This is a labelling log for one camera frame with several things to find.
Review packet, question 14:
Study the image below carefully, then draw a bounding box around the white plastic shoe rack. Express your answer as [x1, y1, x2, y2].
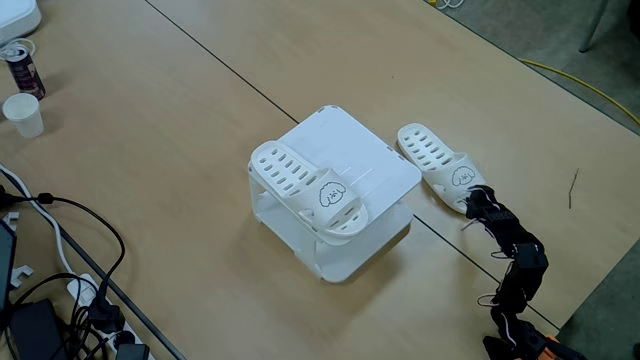
[247, 104, 424, 285]

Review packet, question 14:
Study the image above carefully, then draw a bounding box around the black cable with connector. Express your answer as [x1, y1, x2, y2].
[0, 192, 127, 301]

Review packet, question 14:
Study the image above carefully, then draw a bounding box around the grey metal chair leg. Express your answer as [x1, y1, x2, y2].
[579, 0, 612, 54]

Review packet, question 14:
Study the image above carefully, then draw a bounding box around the white paper cup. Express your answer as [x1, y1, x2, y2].
[2, 93, 45, 139]

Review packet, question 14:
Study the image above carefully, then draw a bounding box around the white power strip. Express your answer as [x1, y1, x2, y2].
[66, 273, 156, 360]

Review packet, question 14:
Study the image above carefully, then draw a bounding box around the thin white cable coil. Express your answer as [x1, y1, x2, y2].
[0, 37, 37, 62]

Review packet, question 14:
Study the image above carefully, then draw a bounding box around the yellow cable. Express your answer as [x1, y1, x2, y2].
[518, 58, 640, 125]

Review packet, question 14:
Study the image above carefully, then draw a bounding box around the black plug adapter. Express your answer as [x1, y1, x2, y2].
[114, 342, 151, 360]

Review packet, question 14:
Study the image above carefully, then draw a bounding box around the white slipper with dog print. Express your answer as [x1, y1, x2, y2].
[249, 140, 370, 240]
[397, 123, 489, 215]

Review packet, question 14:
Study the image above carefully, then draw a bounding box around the dark laptop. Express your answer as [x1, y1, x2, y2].
[0, 219, 17, 312]

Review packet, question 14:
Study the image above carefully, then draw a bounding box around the purple drink can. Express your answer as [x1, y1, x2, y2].
[4, 44, 47, 101]

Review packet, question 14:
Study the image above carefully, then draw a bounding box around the black power plug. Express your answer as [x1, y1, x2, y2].
[89, 294, 126, 335]

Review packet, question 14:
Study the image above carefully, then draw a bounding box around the large black power brick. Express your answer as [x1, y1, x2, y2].
[8, 298, 67, 360]

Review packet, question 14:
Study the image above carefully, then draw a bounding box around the thick white power cable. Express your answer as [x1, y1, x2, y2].
[0, 162, 77, 281]

